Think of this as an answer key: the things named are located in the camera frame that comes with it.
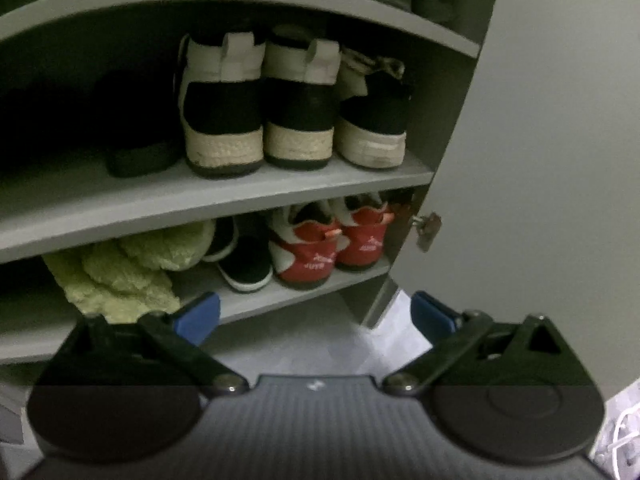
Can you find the black white-trim shoe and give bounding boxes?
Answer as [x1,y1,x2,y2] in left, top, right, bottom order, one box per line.
[202,211,273,294]

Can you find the red white sneaker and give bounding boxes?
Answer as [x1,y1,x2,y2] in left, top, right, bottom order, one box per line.
[269,200,342,289]
[329,192,395,271]

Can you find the black white-soled sneaker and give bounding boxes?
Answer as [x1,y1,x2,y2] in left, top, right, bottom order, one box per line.
[334,49,411,169]

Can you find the black espadrille sneaker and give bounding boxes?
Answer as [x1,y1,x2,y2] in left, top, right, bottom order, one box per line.
[262,25,341,170]
[175,30,266,178]

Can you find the metal door hinge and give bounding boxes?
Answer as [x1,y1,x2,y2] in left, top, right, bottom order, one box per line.
[411,211,442,252]

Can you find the black espadrille sneaker left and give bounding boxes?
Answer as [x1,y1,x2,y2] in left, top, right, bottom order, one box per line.
[175,30,266,178]

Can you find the dark shoe on shelf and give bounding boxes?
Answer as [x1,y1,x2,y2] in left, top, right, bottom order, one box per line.
[104,84,183,178]

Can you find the green fuzzy slippers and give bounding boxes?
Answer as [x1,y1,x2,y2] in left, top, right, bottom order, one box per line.
[42,220,216,324]

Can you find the white cabinet door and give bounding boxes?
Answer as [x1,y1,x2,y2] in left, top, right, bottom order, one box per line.
[392,0,639,396]

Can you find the red white sneaker right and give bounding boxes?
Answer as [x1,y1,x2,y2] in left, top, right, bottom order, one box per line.
[329,192,395,271]

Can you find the grey shoe cabinet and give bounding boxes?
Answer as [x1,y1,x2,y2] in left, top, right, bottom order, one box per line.
[1,0,496,365]

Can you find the red white sneaker left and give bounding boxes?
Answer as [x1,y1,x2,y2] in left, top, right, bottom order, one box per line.
[269,200,342,289]

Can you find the black espadrille sneaker right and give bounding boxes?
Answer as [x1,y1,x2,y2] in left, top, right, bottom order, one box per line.
[262,25,341,170]

